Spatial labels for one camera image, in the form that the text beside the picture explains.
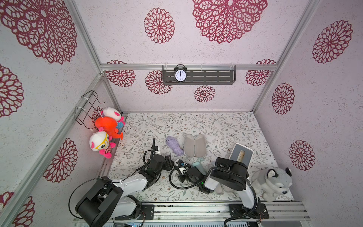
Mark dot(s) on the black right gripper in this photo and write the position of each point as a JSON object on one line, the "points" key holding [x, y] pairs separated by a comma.
{"points": [[183, 166]]}

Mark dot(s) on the black umbrella case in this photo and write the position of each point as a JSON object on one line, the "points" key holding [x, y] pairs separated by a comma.
{"points": [[169, 164]]}

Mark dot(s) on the mint green umbrella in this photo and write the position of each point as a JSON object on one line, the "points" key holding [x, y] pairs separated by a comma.
{"points": [[199, 166]]}

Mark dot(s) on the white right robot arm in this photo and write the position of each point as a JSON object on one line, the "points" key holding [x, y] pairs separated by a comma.
{"points": [[230, 173]]}

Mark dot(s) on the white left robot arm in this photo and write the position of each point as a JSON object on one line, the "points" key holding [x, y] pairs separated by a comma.
{"points": [[108, 198]]}

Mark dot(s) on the white rimmed grey tray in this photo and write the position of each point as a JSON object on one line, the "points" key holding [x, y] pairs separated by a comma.
{"points": [[248, 154]]}

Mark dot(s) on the beige roll in tray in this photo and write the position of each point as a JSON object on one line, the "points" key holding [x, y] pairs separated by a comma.
{"points": [[241, 156]]}

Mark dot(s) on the orange plush whale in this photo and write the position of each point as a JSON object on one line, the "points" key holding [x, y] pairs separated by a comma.
{"points": [[108, 125]]}

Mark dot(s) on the white plush with yellow glasses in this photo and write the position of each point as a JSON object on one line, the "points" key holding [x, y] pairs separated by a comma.
{"points": [[101, 143]]}

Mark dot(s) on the white pink plush doll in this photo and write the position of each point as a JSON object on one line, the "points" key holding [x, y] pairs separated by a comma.
{"points": [[114, 114]]}

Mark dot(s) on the grey husky plush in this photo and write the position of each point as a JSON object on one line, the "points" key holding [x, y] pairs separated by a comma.
{"points": [[272, 182]]}

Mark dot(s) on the black alarm clock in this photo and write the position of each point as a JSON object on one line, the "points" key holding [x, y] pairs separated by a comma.
{"points": [[180, 72]]}

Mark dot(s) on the black wire wall rack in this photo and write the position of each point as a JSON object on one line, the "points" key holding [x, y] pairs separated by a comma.
{"points": [[85, 115]]}

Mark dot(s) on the grey wall shelf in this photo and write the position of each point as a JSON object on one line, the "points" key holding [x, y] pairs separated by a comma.
{"points": [[201, 77]]}

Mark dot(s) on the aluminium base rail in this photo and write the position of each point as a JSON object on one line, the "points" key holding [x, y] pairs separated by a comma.
{"points": [[217, 212]]}

